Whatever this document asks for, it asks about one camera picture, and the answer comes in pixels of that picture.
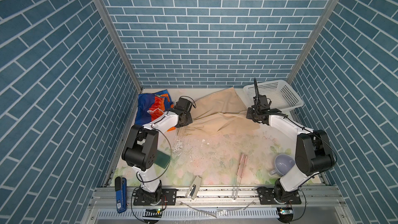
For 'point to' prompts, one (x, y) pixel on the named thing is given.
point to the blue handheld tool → (121, 187)
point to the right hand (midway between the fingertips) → (249, 110)
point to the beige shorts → (218, 112)
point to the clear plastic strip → (244, 208)
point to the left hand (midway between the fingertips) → (188, 120)
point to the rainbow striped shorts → (149, 105)
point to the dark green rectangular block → (162, 159)
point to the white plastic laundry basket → (282, 97)
